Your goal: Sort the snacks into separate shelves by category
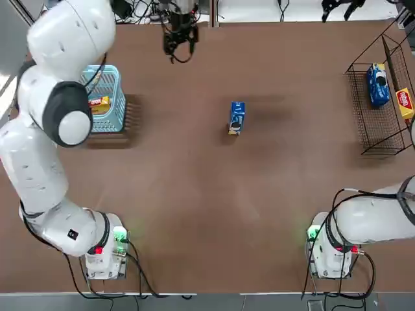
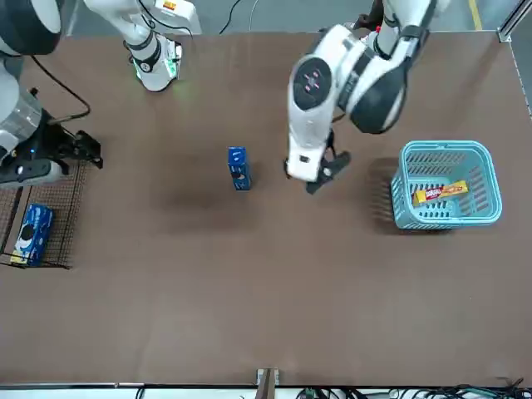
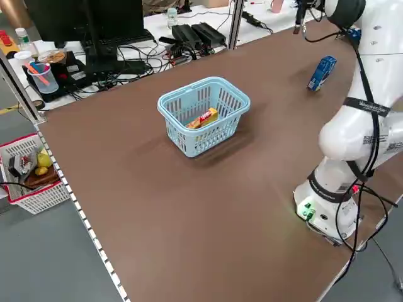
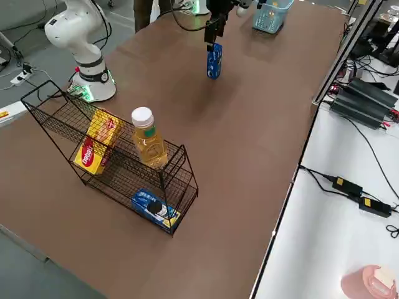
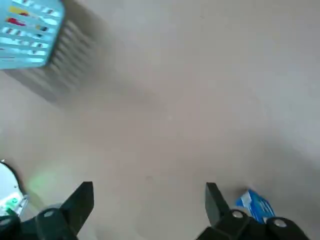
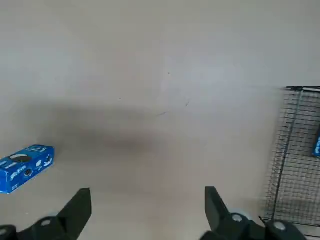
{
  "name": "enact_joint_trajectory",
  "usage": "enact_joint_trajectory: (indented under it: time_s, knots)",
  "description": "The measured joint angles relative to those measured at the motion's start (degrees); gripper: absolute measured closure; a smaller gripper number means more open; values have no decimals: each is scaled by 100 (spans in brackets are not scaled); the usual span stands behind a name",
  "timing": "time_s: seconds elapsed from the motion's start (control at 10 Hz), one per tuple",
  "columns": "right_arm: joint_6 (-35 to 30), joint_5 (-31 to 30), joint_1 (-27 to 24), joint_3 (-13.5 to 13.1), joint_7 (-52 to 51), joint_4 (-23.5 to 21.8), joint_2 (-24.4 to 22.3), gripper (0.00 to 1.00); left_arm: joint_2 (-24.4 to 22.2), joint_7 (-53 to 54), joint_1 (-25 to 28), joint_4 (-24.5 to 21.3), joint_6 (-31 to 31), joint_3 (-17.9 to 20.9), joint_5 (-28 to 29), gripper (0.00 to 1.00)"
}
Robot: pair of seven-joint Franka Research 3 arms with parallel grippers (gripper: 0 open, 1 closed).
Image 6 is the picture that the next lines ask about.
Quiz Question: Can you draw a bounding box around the blue Oreo cookie box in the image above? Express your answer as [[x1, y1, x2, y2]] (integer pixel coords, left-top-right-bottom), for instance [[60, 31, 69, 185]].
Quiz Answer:
[[0, 144, 55, 195], [311, 129, 320, 158]]

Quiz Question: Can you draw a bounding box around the black wire shelf rack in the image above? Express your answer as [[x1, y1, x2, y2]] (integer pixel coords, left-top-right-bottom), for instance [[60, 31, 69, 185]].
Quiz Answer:
[[258, 85, 320, 237]]

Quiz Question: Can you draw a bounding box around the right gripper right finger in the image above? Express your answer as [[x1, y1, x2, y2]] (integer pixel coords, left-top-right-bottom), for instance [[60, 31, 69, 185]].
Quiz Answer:
[[199, 186, 308, 240]]

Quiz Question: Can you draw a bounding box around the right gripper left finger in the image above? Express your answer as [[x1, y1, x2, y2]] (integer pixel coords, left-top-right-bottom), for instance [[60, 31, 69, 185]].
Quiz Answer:
[[0, 187, 93, 240]]

